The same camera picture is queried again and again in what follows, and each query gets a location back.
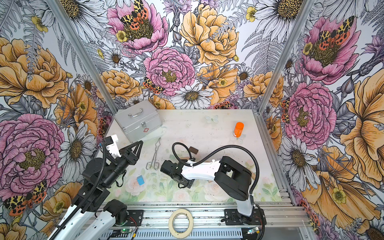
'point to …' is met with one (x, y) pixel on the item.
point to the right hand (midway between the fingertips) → (182, 182)
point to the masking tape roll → (180, 236)
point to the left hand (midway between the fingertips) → (143, 147)
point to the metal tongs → (156, 164)
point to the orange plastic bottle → (239, 127)
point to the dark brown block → (193, 150)
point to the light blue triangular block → (140, 180)
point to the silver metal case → (139, 120)
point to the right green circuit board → (254, 230)
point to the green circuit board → (121, 233)
